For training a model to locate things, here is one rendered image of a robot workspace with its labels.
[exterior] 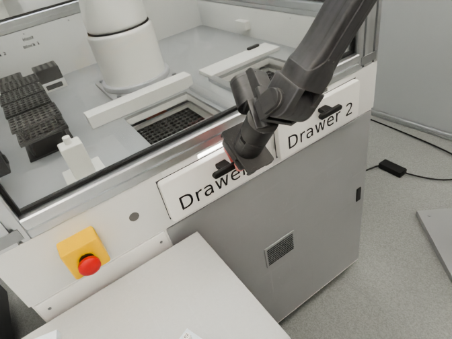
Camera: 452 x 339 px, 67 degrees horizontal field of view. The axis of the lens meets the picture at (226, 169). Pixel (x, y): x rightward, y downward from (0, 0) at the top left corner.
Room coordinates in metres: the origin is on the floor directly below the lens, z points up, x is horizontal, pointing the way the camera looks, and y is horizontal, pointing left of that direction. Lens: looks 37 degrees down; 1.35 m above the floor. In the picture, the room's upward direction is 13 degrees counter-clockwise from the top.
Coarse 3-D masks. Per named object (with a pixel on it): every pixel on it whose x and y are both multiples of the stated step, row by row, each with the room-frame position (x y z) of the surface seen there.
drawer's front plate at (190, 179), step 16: (208, 160) 0.61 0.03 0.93; (176, 176) 0.58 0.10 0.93; (192, 176) 0.59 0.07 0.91; (208, 176) 0.61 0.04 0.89; (224, 176) 0.63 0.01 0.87; (240, 176) 0.64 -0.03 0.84; (176, 192) 0.57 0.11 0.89; (192, 192) 0.59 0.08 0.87; (208, 192) 0.60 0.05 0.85; (224, 192) 0.62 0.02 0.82; (176, 208) 0.57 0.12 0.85; (192, 208) 0.58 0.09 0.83
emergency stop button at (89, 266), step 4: (88, 256) 0.44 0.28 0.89; (92, 256) 0.45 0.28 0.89; (84, 260) 0.44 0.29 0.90; (88, 260) 0.44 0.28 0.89; (92, 260) 0.44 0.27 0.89; (96, 260) 0.44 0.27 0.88; (80, 264) 0.43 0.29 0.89; (84, 264) 0.43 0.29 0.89; (88, 264) 0.43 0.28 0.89; (92, 264) 0.43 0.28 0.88; (96, 264) 0.44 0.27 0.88; (100, 264) 0.44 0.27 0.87; (80, 268) 0.43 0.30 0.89; (84, 268) 0.43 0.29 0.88; (88, 268) 0.43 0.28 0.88; (92, 268) 0.43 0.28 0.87; (96, 268) 0.43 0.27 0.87; (80, 272) 0.43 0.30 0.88; (84, 272) 0.43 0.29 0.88; (88, 272) 0.43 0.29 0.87; (92, 272) 0.43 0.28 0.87
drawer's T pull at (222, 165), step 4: (224, 160) 0.62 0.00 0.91; (216, 164) 0.62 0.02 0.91; (220, 164) 0.61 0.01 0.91; (224, 164) 0.61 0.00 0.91; (228, 164) 0.60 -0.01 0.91; (232, 164) 0.60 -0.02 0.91; (220, 168) 0.60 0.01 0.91; (224, 168) 0.59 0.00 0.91; (228, 168) 0.59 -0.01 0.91; (232, 168) 0.60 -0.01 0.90; (216, 172) 0.59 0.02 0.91; (220, 172) 0.58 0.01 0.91; (224, 172) 0.59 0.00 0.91; (228, 172) 0.59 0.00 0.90; (216, 176) 0.58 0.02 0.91; (220, 176) 0.58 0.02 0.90
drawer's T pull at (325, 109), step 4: (320, 108) 0.75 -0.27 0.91; (324, 108) 0.75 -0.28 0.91; (328, 108) 0.74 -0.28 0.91; (332, 108) 0.74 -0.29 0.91; (336, 108) 0.74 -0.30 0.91; (340, 108) 0.74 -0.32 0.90; (320, 112) 0.75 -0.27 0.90; (324, 112) 0.73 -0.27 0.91; (328, 112) 0.73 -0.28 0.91; (332, 112) 0.73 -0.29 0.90; (320, 116) 0.72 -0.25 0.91; (324, 116) 0.72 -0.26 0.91
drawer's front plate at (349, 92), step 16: (352, 80) 0.83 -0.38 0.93; (336, 96) 0.79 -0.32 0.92; (352, 96) 0.81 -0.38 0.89; (336, 112) 0.79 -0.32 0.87; (352, 112) 0.82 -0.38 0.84; (288, 128) 0.71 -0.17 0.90; (304, 128) 0.74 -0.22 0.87; (320, 128) 0.76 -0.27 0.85; (288, 144) 0.71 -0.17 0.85; (304, 144) 0.74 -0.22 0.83
